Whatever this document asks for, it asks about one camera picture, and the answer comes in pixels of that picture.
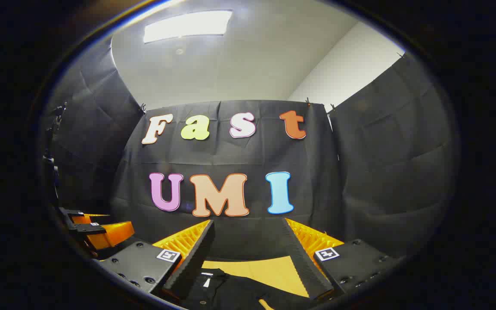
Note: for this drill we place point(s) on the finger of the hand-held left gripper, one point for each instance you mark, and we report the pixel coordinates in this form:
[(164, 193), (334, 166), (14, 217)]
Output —
[(110, 234), (73, 215)]

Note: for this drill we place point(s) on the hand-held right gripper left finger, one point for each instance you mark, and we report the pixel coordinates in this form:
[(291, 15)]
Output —
[(196, 254)]

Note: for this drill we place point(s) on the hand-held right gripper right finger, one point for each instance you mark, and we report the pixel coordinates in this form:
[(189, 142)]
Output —
[(302, 258)]

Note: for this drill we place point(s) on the black button shirt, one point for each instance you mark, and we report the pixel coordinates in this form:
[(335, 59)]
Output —
[(226, 292)]

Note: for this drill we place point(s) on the black backdrop cloth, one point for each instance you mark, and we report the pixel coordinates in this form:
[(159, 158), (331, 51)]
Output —
[(248, 159)]

